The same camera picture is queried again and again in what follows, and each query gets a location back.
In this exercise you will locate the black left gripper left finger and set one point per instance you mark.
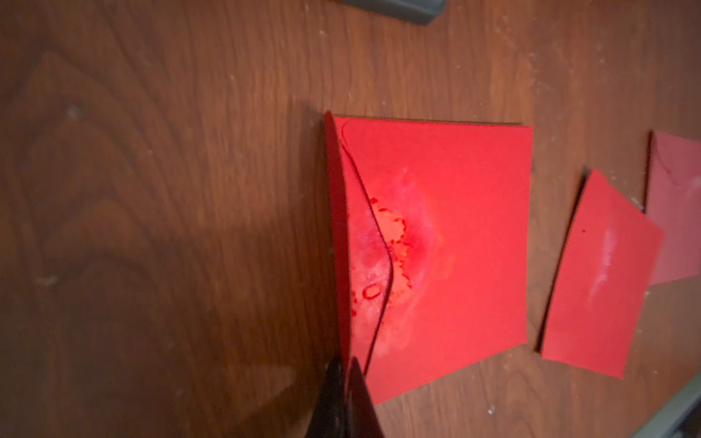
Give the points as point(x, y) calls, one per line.
point(329, 416)

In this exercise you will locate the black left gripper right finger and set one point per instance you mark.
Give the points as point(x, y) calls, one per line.
point(362, 420)

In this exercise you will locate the grey hole punch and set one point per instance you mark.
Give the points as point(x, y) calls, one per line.
point(419, 12)

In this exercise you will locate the red envelope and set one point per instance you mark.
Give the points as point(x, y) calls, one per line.
point(606, 267)
point(673, 203)
point(429, 233)

